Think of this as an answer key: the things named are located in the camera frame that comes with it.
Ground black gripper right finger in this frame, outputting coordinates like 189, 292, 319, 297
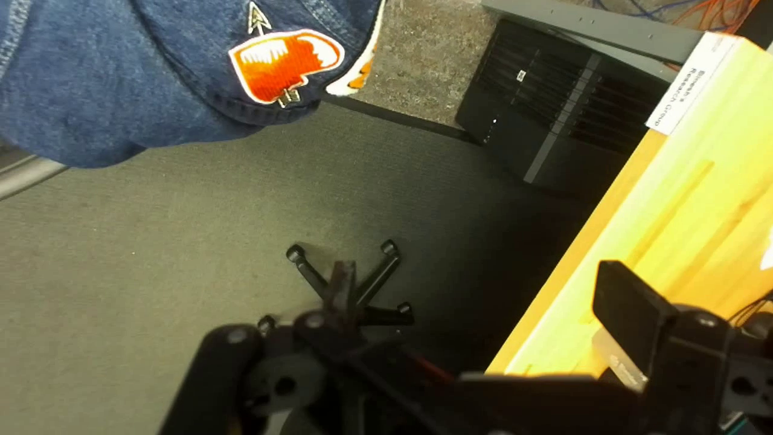
592, 259, 676, 390

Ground blue jean jacket with patches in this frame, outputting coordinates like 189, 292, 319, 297
0, 0, 389, 170

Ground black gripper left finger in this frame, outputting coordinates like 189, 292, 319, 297
324, 261, 358, 329

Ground white desk label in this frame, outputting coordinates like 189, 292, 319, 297
642, 32, 747, 136

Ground tangled coloured cables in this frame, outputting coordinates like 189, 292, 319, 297
626, 0, 758, 33

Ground wooden top desk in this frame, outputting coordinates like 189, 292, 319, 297
481, 0, 773, 378

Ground black computer tower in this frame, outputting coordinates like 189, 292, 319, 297
455, 12, 673, 188

